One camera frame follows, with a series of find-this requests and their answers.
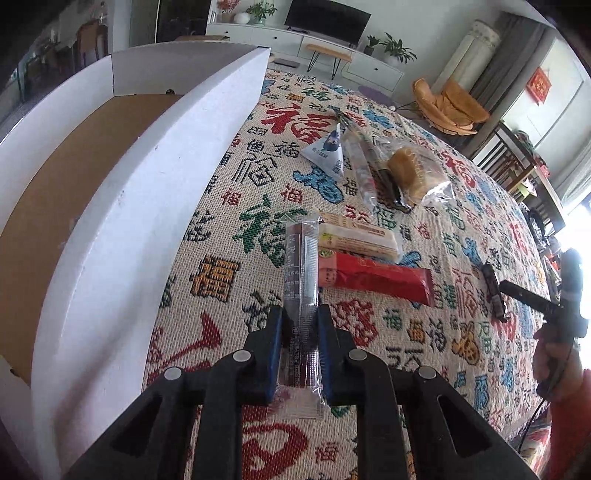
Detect printed woven blanket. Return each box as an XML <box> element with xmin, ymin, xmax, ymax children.
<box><xmin>141</xmin><ymin>65</ymin><xmax>555</xmax><ymax>480</ymax></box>

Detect wooden bench with hairpin legs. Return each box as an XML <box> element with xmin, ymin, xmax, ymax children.
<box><xmin>305</xmin><ymin>44</ymin><xmax>352</xmax><ymax>79</ymax></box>

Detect wooden dining table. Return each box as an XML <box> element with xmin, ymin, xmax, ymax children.
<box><xmin>508</xmin><ymin>166</ymin><xmax>568</xmax><ymax>232</ymax></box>

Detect black television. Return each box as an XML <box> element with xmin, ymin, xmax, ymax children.
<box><xmin>284</xmin><ymin>0</ymin><xmax>372</xmax><ymax>47</ymax></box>

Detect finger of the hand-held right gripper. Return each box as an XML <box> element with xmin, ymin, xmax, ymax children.
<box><xmin>480</xmin><ymin>263</ymin><xmax>509</xmax><ymax>321</ymax></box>
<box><xmin>499</xmin><ymin>280</ymin><xmax>561</xmax><ymax>315</ymax></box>

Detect red wall decoration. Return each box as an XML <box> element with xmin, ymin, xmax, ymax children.
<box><xmin>526</xmin><ymin>67</ymin><xmax>552</xmax><ymax>104</ymax></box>

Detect red snack packet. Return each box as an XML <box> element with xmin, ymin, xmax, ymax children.
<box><xmin>318</xmin><ymin>251</ymin><xmax>437</xmax><ymax>308</ymax></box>

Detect beige snack bar packet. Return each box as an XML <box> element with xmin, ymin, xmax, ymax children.
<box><xmin>314</xmin><ymin>210</ymin><xmax>402</xmax><ymax>261</ymax></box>

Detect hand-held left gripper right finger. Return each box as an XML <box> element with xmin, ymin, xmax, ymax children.
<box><xmin>318</xmin><ymin>305</ymin><xmax>541</xmax><ymax>480</ymax></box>

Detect orange lounge chair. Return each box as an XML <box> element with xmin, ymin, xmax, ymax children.
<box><xmin>412</xmin><ymin>78</ymin><xmax>491</xmax><ymax>136</ymax></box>

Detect grey curtain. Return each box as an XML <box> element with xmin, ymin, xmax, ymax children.
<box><xmin>471</xmin><ymin>11</ymin><xmax>548</xmax><ymax>125</ymax></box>

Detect white cardboard box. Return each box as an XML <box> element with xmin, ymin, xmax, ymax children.
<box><xmin>0</xmin><ymin>42</ymin><xmax>271</xmax><ymax>480</ymax></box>

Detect large leafy potted plant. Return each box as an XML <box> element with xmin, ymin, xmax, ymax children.
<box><xmin>379</xmin><ymin>33</ymin><xmax>417</xmax><ymax>66</ymax></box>

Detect black display cabinet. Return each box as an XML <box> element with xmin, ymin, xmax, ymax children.
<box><xmin>154</xmin><ymin>0</ymin><xmax>211</xmax><ymax>44</ymax></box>

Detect white television cabinet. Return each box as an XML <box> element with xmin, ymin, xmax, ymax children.
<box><xmin>205</xmin><ymin>23</ymin><xmax>404</xmax><ymax>90</ymax></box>

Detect triangular white blue snack packet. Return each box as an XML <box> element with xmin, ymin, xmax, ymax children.
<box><xmin>301</xmin><ymin>121</ymin><xmax>346</xmax><ymax>177</ymax></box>

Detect green potted plant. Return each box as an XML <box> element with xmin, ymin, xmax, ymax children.
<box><xmin>245</xmin><ymin>1</ymin><xmax>278</xmax><ymax>25</ymax></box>

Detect white tower air conditioner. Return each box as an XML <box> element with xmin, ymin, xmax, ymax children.
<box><xmin>434</xmin><ymin>19</ymin><xmax>502</xmax><ymax>93</ymax></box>

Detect dark brown snack stick packet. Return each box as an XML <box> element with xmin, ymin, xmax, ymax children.
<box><xmin>267</xmin><ymin>219</ymin><xmax>328</xmax><ymax>421</ymax></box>

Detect black cable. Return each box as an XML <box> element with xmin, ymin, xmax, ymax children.
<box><xmin>516</xmin><ymin>397</ymin><xmax>550</xmax><ymax>454</ymax></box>

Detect person's right forearm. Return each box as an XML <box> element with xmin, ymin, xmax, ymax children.
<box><xmin>547</xmin><ymin>367</ymin><xmax>591</xmax><ymax>480</ymax></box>

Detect person's right hand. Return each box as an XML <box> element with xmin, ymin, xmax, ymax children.
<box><xmin>533</xmin><ymin>323</ymin><xmax>585</xmax><ymax>400</ymax></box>

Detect dark wooden chair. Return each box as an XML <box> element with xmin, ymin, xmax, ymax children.
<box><xmin>471</xmin><ymin>121</ymin><xmax>532</xmax><ymax>185</ymax></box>

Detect brown wooden chair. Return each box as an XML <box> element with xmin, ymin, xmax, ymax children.
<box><xmin>76</xmin><ymin>21</ymin><xmax>109</xmax><ymax>61</ymax></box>

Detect clear long snack packet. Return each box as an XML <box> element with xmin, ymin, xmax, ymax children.
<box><xmin>335</xmin><ymin>111</ymin><xmax>384</xmax><ymax>208</ymax></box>

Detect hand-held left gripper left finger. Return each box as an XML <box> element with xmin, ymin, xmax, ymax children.
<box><xmin>65</xmin><ymin>305</ymin><xmax>283</xmax><ymax>480</ymax></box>

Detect bread in clear packet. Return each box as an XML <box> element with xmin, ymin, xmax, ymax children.
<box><xmin>376</xmin><ymin>138</ymin><xmax>453</xmax><ymax>206</ymax></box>

